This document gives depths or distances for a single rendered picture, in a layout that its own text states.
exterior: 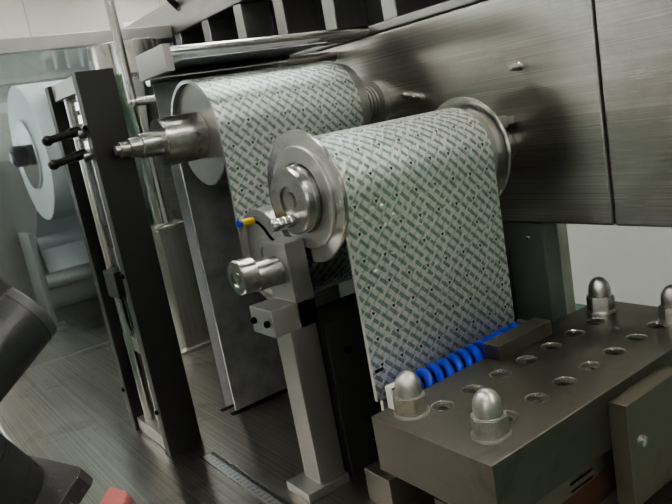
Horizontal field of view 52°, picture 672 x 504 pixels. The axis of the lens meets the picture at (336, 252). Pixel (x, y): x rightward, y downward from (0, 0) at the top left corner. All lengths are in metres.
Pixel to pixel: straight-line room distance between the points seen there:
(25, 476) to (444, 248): 0.50
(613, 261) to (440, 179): 3.04
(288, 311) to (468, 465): 0.27
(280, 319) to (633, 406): 0.37
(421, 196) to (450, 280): 0.11
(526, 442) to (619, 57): 0.45
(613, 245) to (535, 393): 3.08
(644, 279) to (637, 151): 2.90
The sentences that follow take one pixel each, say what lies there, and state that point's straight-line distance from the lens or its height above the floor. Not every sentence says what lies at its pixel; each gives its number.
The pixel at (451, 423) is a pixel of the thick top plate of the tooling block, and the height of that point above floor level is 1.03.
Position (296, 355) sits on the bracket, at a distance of 0.79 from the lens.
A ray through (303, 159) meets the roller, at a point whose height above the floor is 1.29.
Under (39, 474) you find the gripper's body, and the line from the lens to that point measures 0.51.
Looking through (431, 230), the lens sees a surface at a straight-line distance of 0.79.
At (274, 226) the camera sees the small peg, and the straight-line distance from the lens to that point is 0.72.
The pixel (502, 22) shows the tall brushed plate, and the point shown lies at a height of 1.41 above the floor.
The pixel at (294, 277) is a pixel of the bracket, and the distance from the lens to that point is 0.76.
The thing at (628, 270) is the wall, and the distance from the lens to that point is 3.77.
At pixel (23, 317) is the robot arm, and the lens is 0.48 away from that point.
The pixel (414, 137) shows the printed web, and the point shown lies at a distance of 0.79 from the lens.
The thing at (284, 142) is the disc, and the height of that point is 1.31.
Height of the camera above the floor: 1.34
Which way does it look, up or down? 12 degrees down
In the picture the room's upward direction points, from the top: 10 degrees counter-clockwise
